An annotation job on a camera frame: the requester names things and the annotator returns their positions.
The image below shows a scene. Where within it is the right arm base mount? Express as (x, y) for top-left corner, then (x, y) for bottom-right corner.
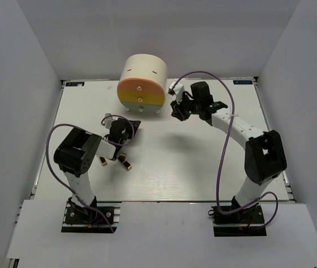
(208, 205), (267, 237)

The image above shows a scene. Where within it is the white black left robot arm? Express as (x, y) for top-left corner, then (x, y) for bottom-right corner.
(54, 115), (141, 223)

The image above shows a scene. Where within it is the cream round drawer organizer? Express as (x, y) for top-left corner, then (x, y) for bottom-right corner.
(117, 54), (168, 113)

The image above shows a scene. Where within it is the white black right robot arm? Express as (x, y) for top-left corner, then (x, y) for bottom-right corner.
(168, 82), (287, 223)

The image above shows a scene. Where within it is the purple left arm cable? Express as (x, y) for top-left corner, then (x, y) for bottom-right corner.
(47, 117), (138, 233)

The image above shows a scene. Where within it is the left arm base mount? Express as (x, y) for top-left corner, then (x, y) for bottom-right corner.
(61, 202), (121, 234)

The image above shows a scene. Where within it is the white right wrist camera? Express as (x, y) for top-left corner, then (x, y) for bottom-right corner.
(168, 81), (184, 104)

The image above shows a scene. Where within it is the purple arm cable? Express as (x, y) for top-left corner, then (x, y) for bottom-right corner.
(47, 117), (138, 233)
(173, 70), (279, 229)

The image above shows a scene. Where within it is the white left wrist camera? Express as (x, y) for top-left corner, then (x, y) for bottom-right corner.
(101, 113), (116, 129)

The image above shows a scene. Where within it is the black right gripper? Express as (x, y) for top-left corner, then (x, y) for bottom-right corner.
(170, 92), (200, 122)

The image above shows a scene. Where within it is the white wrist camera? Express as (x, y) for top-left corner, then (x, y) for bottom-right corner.
(101, 113), (116, 129)
(168, 81), (184, 104)

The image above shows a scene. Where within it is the black gold lipstick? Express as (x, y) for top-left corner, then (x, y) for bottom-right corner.
(100, 157), (107, 166)
(117, 153), (132, 170)

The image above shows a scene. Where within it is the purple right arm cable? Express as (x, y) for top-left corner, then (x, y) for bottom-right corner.
(173, 70), (279, 229)

